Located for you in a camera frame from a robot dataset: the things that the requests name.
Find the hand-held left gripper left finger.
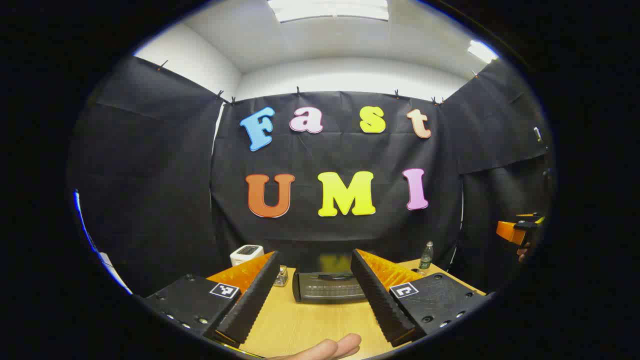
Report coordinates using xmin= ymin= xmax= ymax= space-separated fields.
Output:
xmin=142 ymin=251 xmax=281 ymax=347

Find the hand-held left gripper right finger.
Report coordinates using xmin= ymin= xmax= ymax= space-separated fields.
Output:
xmin=350 ymin=248 xmax=493 ymax=348

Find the black electric oven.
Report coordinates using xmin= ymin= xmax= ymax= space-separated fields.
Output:
xmin=292 ymin=270 xmax=368 ymax=304

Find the white toaster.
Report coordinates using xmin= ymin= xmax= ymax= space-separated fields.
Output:
xmin=230 ymin=244 xmax=264 ymax=267

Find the black backdrop cloth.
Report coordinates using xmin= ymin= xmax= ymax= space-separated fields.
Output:
xmin=67 ymin=55 xmax=556 ymax=298

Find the small ceiling light panel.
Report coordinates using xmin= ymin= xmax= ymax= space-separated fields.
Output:
xmin=467 ymin=40 xmax=500 ymax=64

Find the large ceiling light panel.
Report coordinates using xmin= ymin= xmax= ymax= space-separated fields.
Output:
xmin=266 ymin=0 xmax=390 ymax=24

